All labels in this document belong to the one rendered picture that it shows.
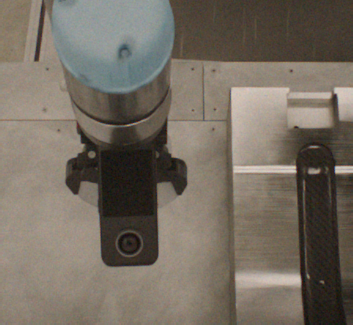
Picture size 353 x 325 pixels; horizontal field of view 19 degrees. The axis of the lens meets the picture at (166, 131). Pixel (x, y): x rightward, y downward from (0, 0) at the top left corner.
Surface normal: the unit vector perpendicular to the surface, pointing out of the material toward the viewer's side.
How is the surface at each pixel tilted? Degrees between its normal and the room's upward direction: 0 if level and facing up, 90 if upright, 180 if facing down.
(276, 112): 0
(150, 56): 87
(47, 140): 0
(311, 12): 0
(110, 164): 31
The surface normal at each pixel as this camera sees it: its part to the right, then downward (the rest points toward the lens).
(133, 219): 0.03, 0.18
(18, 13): 0.00, -0.36
